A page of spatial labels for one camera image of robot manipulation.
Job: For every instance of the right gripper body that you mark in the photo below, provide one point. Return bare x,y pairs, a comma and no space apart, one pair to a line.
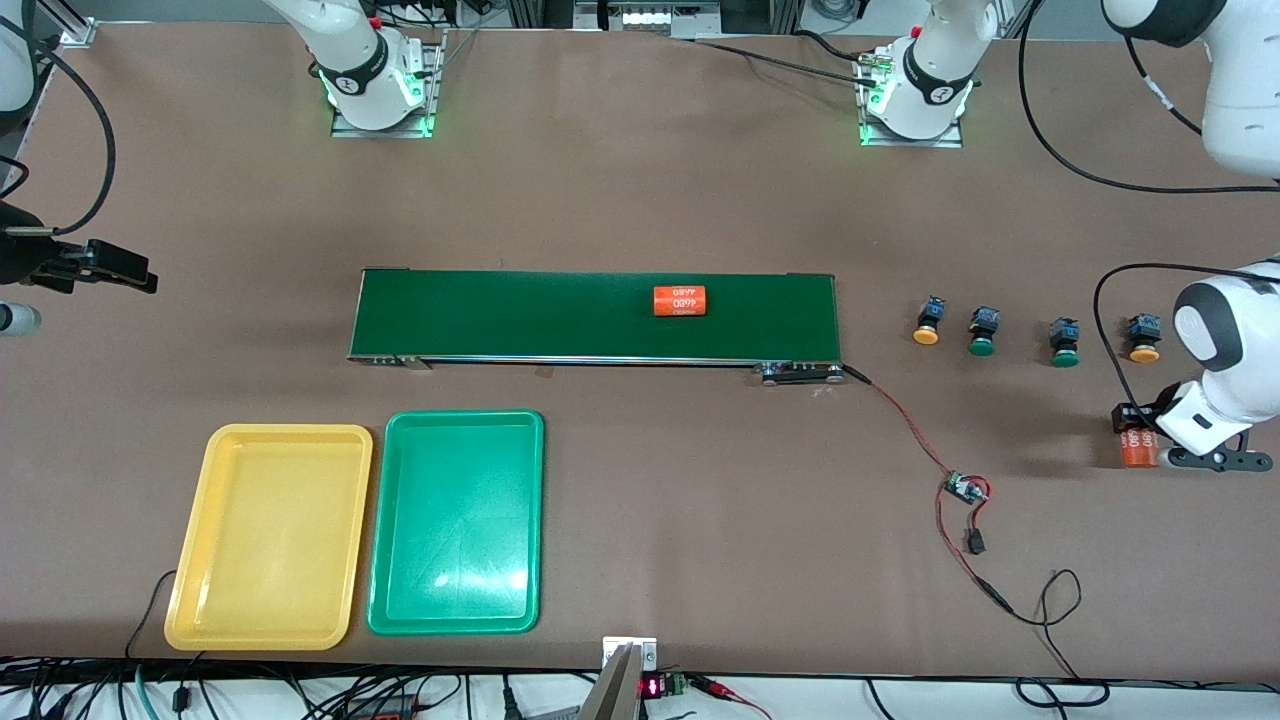
22,257

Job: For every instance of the orange cylindrical battery cell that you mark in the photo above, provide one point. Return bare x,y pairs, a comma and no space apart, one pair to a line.
680,301
1138,450

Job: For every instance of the yellow mushroom push button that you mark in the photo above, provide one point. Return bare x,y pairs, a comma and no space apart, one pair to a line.
928,334
1144,352

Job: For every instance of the green mushroom push button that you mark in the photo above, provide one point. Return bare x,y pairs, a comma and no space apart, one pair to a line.
982,345
1065,355

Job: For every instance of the small green circuit board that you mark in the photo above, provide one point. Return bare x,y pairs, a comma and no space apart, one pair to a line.
965,488

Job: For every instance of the yellow plastic tray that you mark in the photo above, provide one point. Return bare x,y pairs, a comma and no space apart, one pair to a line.
270,540

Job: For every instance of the green conveyor belt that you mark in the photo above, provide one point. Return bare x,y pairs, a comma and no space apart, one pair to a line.
500,315

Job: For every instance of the green plastic tray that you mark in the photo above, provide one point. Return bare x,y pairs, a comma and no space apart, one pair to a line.
455,520

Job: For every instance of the red clip test lead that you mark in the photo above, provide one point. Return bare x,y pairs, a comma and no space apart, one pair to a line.
715,687

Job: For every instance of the red digit display module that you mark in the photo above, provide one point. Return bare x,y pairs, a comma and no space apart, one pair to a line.
652,687

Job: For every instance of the grey control box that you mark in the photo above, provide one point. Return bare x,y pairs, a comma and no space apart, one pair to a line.
650,18

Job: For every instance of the aluminium frame profile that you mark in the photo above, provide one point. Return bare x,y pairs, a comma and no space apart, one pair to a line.
75,30
1230,50

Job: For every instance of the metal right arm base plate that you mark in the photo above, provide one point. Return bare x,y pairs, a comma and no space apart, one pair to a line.
385,133

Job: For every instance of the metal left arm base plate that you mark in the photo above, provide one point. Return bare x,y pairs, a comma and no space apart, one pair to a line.
900,143

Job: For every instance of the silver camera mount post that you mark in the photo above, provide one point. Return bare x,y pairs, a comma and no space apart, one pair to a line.
620,690

